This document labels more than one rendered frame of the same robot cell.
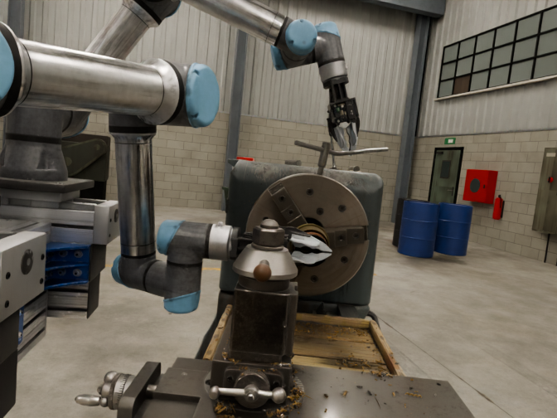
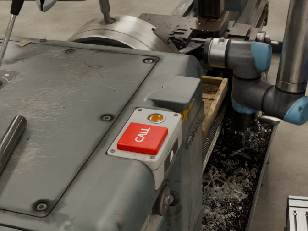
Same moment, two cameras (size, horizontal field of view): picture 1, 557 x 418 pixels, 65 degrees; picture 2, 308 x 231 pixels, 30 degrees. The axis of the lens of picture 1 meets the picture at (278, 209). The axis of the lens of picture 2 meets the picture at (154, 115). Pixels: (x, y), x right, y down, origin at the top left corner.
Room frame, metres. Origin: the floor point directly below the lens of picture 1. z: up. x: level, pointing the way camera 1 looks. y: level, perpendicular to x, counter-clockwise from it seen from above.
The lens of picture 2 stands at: (2.25, 0.38, 1.73)
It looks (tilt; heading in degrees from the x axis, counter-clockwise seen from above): 32 degrees down; 199
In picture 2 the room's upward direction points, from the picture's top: 2 degrees counter-clockwise
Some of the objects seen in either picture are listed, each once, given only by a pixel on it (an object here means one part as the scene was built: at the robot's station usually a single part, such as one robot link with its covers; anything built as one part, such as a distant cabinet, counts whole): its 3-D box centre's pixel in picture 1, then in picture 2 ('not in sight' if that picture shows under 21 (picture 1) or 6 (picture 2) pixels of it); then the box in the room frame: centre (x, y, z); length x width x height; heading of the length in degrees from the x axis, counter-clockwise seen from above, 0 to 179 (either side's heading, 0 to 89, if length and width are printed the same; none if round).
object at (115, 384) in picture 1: (106, 390); (267, 40); (0.52, 0.19, 0.95); 0.07 x 0.04 x 0.04; 89
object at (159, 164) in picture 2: not in sight; (146, 146); (1.58, 0.14, 1.23); 0.13 x 0.08 x 0.05; 179
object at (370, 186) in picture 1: (296, 221); (48, 199); (1.55, -0.07, 1.06); 0.59 x 0.48 x 0.39; 179
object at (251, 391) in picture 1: (256, 360); (210, 24); (0.55, 0.01, 0.99); 0.20 x 0.10 x 0.05; 179
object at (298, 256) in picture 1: (309, 259); not in sight; (0.91, -0.08, 1.06); 0.09 x 0.06 x 0.03; 89
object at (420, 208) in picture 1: (418, 228); not in sight; (7.29, -2.37, 0.44); 0.59 x 0.59 x 0.88
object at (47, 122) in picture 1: (36, 107); not in sight; (1.04, 0.59, 1.33); 0.13 x 0.12 x 0.14; 6
